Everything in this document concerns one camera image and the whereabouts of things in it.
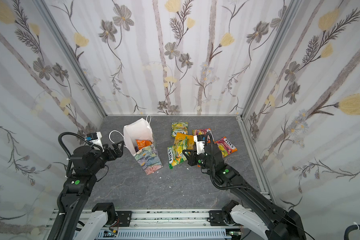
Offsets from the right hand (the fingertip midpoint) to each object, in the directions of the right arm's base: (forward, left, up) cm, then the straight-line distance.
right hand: (181, 149), depth 72 cm
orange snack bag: (+11, +24, -16) cm, 31 cm away
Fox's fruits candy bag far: (+28, -15, -23) cm, 39 cm away
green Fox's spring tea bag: (+32, -1, -24) cm, 40 cm away
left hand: (+3, +33, +2) cm, 33 cm away
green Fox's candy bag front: (0, +3, -7) cm, 7 cm away
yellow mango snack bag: (+21, -7, -24) cm, 33 cm away
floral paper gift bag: (-1, +17, -10) cm, 20 cm away
